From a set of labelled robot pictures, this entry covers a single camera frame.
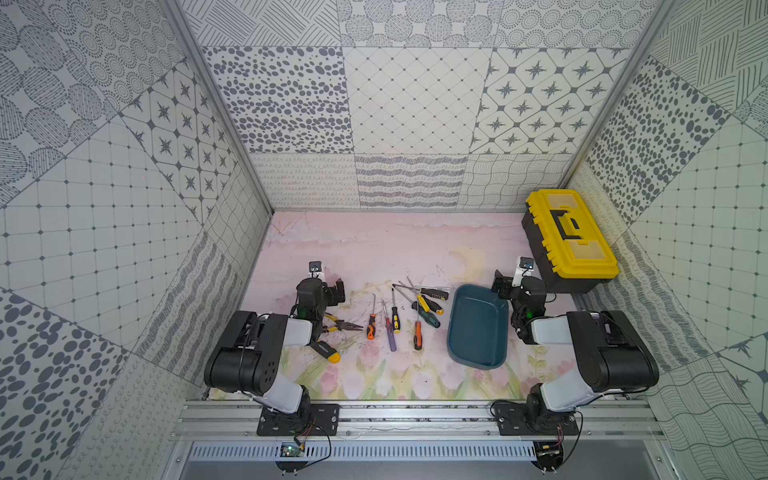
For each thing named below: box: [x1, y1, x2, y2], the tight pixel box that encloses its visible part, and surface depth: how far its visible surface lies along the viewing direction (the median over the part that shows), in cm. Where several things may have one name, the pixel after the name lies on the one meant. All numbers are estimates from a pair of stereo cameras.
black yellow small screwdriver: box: [391, 287, 401, 334], surface depth 92 cm
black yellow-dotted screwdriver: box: [392, 283, 449, 301], surface depth 98 cm
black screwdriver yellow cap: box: [421, 294, 445, 316], surface depth 95 cm
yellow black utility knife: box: [311, 340, 341, 364], surface depth 85 cm
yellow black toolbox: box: [521, 189, 620, 293], surface depth 93 cm
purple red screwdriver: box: [383, 300, 397, 352], surface depth 90 cm
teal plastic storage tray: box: [447, 284, 509, 370], surface depth 92 cm
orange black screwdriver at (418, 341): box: [414, 302, 423, 351], surface depth 90 cm
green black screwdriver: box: [411, 300, 441, 329], surface depth 92 cm
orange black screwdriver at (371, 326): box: [366, 293, 376, 341], surface depth 90 cm
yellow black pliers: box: [322, 312, 364, 333], surface depth 92 cm
